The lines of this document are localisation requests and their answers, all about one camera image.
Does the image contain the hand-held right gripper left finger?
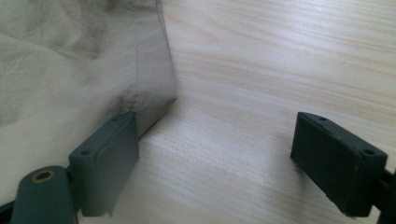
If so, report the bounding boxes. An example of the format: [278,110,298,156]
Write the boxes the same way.
[68,111,140,218]

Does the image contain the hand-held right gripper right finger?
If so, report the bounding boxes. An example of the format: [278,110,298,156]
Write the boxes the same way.
[290,111,389,217]

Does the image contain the khaki shorts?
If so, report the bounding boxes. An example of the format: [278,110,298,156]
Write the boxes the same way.
[0,0,178,207]

